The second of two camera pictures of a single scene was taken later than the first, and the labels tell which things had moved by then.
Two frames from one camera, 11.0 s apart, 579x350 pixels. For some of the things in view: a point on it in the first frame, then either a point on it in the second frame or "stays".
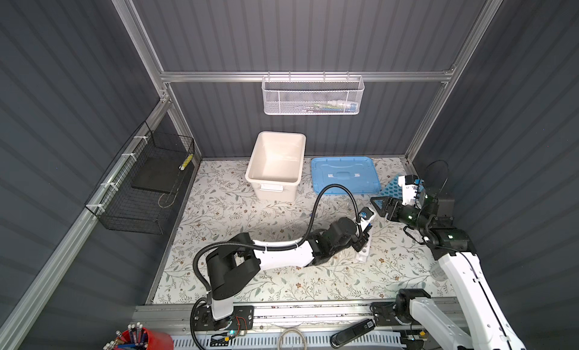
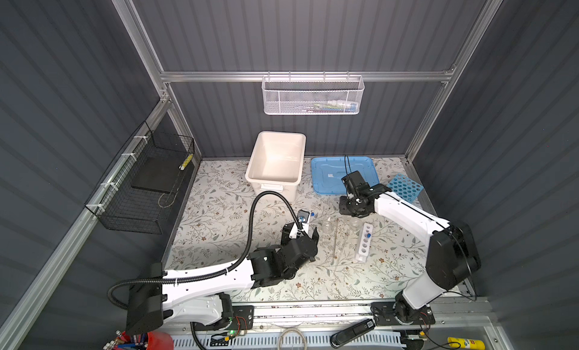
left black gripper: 357,243 -> 283,235
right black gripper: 389,203 -> 342,207
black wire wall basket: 138,192 stays
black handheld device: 344,336 stays
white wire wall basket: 312,94 stays
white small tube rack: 363,256 stays
